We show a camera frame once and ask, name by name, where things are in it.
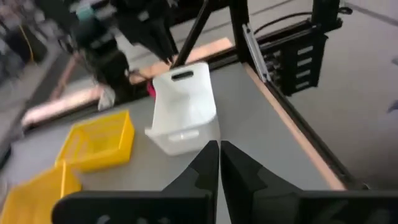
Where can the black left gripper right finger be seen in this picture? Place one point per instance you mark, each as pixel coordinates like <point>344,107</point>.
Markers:
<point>242,183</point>

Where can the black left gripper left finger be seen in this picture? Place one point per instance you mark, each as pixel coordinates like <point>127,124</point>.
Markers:
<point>199,183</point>

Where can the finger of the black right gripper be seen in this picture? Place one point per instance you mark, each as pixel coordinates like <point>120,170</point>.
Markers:
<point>161,46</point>

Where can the white plastic storage bin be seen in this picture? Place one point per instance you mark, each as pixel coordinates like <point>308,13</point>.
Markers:
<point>183,109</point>

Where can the yellow plastic slotted basket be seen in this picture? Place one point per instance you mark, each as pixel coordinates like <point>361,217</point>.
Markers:
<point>31,199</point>
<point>99,143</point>

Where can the red tape strip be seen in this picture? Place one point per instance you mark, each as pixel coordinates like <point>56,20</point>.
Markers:
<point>151,91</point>

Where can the brown wooden board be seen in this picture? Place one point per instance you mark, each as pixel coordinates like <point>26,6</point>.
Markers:
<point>62,104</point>

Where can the black slotted rack box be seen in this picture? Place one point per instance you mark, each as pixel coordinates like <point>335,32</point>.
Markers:
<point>298,59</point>

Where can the black diagonal frame strut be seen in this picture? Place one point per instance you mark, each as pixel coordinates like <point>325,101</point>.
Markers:
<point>194,31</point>

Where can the grey metal bracket plate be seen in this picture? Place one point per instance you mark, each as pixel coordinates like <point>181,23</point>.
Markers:
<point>106,98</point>

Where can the black vertical frame post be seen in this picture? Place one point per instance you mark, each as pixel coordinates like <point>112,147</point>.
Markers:
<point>241,28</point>

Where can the silver aluminium rail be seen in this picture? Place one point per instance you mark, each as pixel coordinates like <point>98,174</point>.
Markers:
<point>256,53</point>

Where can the black camera stand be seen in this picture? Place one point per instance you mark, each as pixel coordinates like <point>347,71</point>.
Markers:
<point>326,14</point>

